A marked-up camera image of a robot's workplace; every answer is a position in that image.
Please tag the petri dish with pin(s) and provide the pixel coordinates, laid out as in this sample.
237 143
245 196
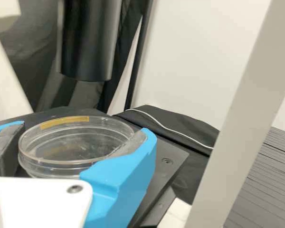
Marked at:
69 145

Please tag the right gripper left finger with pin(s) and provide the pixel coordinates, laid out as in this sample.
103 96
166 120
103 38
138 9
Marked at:
4 140

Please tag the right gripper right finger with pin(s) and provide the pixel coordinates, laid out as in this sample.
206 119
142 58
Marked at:
123 180

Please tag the cream microscope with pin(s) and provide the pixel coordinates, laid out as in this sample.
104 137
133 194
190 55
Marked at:
249 78

